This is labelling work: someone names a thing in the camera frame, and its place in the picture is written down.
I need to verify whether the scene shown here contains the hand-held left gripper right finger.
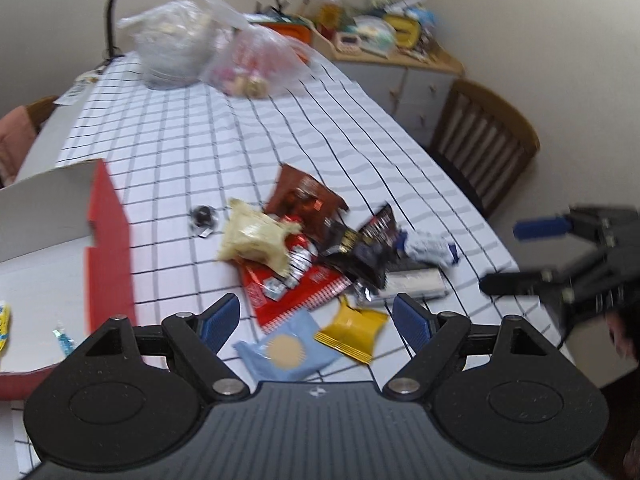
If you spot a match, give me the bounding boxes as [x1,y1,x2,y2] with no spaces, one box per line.
[382,294,571,401]

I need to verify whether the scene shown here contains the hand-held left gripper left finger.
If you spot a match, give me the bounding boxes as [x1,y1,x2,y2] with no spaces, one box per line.
[65,294,249,402]

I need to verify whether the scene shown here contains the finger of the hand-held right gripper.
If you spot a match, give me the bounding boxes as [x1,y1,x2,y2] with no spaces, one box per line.
[479,250,620,302]
[514,207,608,248]

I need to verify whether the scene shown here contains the silver snack bar wrapper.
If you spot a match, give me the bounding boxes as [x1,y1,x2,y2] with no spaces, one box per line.
[355,266,447,303]

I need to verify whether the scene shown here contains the plain yellow snack packet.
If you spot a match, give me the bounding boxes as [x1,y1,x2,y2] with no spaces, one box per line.
[316,297,390,363]

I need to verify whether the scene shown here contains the blue and white wrapper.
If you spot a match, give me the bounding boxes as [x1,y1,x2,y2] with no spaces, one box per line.
[397,230,460,267]

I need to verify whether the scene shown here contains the light blue snack packet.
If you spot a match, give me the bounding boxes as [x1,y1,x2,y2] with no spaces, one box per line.
[234,308,341,383]

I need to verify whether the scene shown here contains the cream snack packet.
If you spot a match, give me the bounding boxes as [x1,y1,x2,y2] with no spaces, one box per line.
[216,198,303,278]

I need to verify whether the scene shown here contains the black snack packet gold print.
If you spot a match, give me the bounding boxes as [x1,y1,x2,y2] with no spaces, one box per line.
[317,220,388,291]

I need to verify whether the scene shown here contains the red and white cardboard box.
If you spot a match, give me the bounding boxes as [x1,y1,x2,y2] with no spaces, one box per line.
[0,159,138,401]

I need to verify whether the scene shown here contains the clear plastic bag pink snacks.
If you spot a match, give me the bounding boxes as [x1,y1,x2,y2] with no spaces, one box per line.
[200,25,321,98]

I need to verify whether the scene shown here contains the person's right hand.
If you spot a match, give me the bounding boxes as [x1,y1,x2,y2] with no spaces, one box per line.
[606,310,640,363]

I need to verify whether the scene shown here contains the black snack packet red print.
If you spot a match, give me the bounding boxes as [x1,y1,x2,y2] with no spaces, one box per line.
[357,203,401,256]

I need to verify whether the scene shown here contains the round foil wrapped candy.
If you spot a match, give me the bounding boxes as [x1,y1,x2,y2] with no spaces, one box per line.
[188,205,218,237]

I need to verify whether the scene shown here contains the dark slatted wooden chair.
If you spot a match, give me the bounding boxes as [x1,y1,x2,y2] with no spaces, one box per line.
[425,78,541,218]

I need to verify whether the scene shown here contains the brown snack packet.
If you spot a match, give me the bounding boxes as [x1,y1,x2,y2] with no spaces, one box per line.
[263,163,349,241]

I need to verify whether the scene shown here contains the small blue candy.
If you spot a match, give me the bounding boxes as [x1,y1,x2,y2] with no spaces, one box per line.
[52,326,76,358]

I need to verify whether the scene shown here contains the white checkered tablecloth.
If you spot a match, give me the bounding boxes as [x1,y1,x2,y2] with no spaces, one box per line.
[15,52,576,476]

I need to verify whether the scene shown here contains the white drawer cabinet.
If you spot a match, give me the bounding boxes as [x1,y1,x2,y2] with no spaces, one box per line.
[310,30,463,148]

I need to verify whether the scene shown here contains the yellow cartoon snack packet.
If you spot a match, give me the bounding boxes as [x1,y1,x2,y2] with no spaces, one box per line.
[0,300,12,356]

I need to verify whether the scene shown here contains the yellow tin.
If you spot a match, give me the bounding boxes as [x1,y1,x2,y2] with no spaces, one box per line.
[385,14,421,50]

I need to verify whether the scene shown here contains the pink cloth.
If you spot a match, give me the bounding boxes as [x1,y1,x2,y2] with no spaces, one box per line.
[0,106,38,186]

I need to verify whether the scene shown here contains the clear plastic bag grey contents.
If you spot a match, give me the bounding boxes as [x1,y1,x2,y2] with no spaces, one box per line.
[117,0,251,91]

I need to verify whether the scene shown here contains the orange tray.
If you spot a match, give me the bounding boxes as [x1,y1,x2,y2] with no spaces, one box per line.
[260,20,313,43]

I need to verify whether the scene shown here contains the clear plastic bottle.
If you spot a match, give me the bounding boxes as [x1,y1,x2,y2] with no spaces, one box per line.
[317,0,346,31]

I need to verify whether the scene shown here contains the silver desk lamp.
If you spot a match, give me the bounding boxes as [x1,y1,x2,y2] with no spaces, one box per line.
[102,0,187,61]

